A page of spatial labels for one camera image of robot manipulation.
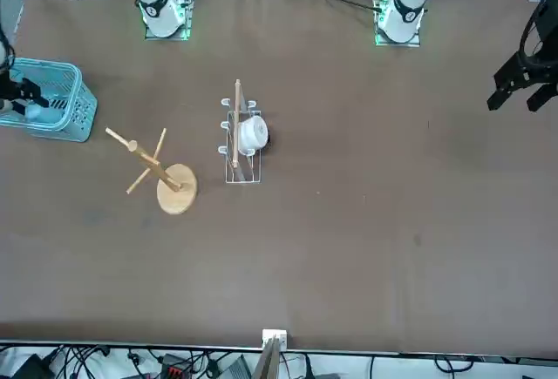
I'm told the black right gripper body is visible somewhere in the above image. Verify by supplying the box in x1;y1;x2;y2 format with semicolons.
0;69;24;102

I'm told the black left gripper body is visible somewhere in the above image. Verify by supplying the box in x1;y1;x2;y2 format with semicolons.
521;0;558;71

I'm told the blue plastic slotted basket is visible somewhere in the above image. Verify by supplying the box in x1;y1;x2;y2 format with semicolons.
0;58;99;144

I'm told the wooden cup rack tree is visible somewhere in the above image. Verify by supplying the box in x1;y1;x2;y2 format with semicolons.
105;127;198;215

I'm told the white ceramic cup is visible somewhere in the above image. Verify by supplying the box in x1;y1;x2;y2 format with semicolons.
237;115;269;156

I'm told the black box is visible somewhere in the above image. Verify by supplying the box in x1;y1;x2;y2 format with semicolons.
10;352;58;379

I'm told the black and red power strip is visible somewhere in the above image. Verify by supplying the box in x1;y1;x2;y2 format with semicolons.
160;354;193;379

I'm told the grey power adapter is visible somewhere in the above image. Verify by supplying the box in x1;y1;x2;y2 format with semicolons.
217;355;253;379

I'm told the black cable loop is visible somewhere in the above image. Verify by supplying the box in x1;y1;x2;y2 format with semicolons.
521;0;548;69

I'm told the white wire rack wooden rod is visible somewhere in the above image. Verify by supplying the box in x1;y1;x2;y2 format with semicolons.
217;78;263;186

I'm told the white post bracket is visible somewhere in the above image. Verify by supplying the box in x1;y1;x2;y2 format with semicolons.
262;328;289;349

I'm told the aluminium camera post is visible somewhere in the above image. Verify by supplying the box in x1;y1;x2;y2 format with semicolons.
252;337;282;379

